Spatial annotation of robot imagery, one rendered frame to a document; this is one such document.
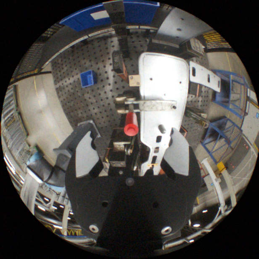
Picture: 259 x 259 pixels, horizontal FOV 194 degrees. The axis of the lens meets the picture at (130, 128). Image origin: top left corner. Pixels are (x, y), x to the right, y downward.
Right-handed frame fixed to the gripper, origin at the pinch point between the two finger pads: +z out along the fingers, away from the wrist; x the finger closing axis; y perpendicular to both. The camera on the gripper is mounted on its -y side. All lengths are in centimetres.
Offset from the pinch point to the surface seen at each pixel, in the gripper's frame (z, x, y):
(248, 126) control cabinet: 40, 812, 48
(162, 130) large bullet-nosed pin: 15.5, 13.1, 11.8
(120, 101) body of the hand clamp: 14.4, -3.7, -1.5
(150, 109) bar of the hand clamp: 12.2, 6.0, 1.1
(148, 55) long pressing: 19.5, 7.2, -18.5
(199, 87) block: 21.5, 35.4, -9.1
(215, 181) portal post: -12, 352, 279
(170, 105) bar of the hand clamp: 12.2, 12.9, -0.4
